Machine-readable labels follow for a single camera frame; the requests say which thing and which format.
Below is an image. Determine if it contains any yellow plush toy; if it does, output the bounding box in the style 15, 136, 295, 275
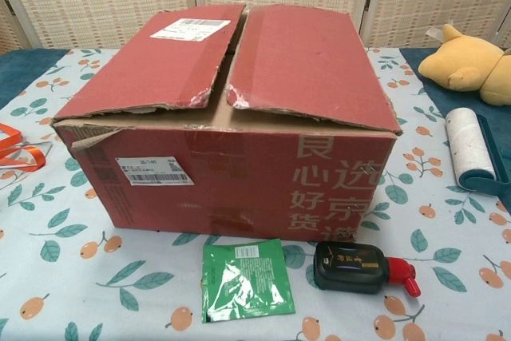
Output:
418, 23, 511, 106

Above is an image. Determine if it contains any teal handled lint roller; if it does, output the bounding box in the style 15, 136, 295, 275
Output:
445, 108, 511, 214

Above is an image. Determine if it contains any floral print tablecloth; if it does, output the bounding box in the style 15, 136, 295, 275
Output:
0, 47, 511, 341

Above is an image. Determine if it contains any red cardboard shipping box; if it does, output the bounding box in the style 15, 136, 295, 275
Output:
51, 2, 403, 243

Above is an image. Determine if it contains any green foil sachet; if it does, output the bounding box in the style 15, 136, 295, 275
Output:
200, 238, 297, 324

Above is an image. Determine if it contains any orange ribbon lanyard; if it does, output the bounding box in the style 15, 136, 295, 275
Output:
0, 121, 48, 169

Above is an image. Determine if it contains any black ink bottle red cap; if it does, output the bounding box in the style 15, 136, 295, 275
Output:
313, 240, 421, 298

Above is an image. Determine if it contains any clear badge holder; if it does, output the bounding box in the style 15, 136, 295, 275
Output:
22, 140, 53, 161

